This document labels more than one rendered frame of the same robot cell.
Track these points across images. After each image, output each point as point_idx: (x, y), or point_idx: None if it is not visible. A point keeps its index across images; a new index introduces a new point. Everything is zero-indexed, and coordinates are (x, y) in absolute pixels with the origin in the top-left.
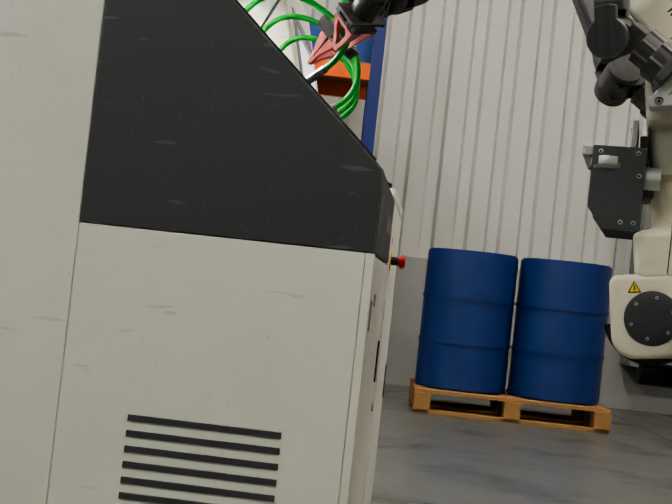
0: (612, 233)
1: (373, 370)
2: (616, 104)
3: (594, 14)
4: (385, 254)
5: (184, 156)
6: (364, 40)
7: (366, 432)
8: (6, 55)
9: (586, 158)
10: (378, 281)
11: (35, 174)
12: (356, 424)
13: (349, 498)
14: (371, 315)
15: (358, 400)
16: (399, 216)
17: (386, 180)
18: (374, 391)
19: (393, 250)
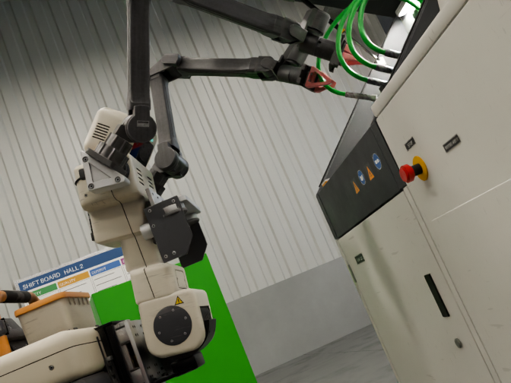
0: (182, 251)
1: (426, 304)
2: (142, 143)
3: (182, 156)
4: (374, 202)
5: None
6: (313, 86)
7: (451, 362)
8: None
9: (196, 210)
10: (363, 240)
11: None
12: (377, 335)
13: (401, 381)
14: (360, 270)
15: (371, 321)
16: (472, 2)
17: (324, 187)
18: (477, 329)
19: (450, 119)
